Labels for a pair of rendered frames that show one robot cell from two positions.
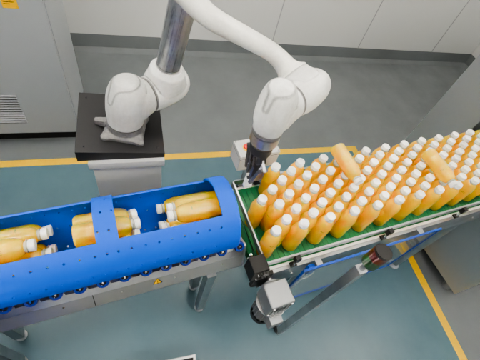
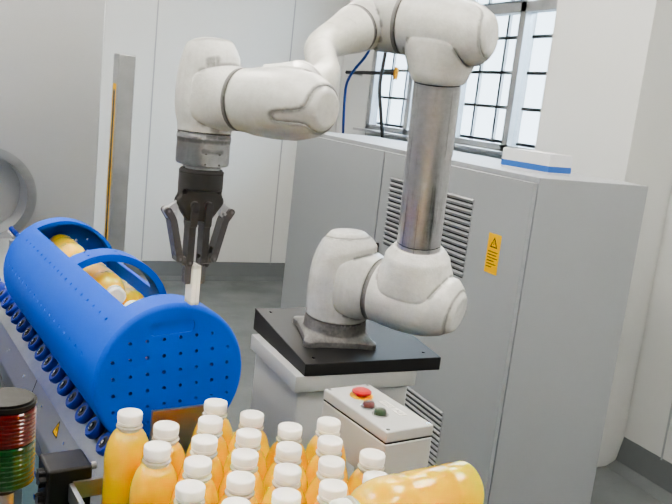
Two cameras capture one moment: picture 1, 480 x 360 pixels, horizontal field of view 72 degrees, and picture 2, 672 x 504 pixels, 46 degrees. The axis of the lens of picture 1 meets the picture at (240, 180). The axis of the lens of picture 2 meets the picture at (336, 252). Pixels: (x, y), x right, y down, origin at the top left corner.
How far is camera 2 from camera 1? 1.77 m
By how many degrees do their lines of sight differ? 82
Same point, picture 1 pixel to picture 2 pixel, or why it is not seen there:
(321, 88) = (269, 75)
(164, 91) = (380, 273)
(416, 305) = not seen: outside the picture
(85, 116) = not seen: hidden behind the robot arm
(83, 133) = (294, 311)
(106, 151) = (272, 324)
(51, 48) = (503, 347)
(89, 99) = not seen: hidden behind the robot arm
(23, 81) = (458, 392)
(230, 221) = (117, 319)
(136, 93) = (334, 243)
